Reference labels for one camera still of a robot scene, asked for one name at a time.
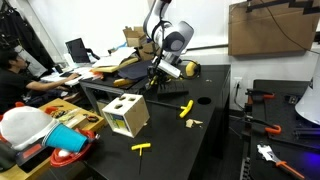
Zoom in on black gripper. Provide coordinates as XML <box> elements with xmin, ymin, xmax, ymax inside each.
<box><xmin>147</xmin><ymin>66</ymin><xmax>172</xmax><ymax>89</ymax></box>

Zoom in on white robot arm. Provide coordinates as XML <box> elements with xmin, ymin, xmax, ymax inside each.
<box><xmin>143</xmin><ymin>0</ymin><xmax>194</xmax><ymax>86</ymax></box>

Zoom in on black hex key stand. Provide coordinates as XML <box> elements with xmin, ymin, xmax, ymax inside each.
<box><xmin>157</xmin><ymin>81</ymin><xmax>189</xmax><ymax>98</ymax></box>

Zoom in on blue plastic bin lid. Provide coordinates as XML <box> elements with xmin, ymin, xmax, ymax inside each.
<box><xmin>118</xmin><ymin>60</ymin><xmax>152</xmax><ymax>80</ymax></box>

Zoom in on yellow black tape dispenser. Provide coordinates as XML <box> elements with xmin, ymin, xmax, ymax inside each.
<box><xmin>185</xmin><ymin>60</ymin><xmax>201</xmax><ymax>77</ymax></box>

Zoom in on large lying yellow hex key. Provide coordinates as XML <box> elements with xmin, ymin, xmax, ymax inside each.
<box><xmin>149</xmin><ymin>100</ymin><xmax>194</xmax><ymax>118</ymax></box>

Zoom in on cardboard box stack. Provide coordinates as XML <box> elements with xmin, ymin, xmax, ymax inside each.
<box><xmin>123</xmin><ymin>26</ymin><xmax>156</xmax><ymax>60</ymax></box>

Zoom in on white paper sheets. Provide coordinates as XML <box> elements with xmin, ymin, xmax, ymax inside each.
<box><xmin>93</xmin><ymin>47</ymin><xmax>135</xmax><ymax>67</ymax></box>

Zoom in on wooden cube with holes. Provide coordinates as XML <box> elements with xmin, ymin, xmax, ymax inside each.
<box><xmin>102</xmin><ymin>93</ymin><xmax>150</xmax><ymax>138</ymax></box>

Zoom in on small lying yellow hex key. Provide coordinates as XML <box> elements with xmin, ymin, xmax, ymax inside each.
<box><xmin>131</xmin><ymin>143</ymin><xmax>151</xmax><ymax>175</ymax></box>

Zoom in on blue plastic cup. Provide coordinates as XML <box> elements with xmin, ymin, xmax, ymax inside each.
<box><xmin>42</xmin><ymin>123</ymin><xmax>87</xmax><ymax>152</ymax></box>

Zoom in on orange black clamp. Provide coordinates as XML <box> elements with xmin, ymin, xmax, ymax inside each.
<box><xmin>244</xmin><ymin>115</ymin><xmax>282</xmax><ymax>135</ymax></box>

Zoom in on large cardboard sheet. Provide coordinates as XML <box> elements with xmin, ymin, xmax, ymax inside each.
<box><xmin>228</xmin><ymin>0</ymin><xmax>320</xmax><ymax>56</ymax></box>

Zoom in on red plate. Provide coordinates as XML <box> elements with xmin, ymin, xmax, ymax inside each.
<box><xmin>50</xmin><ymin>128</ymin><xmax>100</xmax><ymax>167</ymax></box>

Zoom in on person in black shirt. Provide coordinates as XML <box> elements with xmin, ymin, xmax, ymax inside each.
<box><xmin>0</xmin><ymin>50</ymin><xmax>78</xmax><ymax>114</ymax></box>

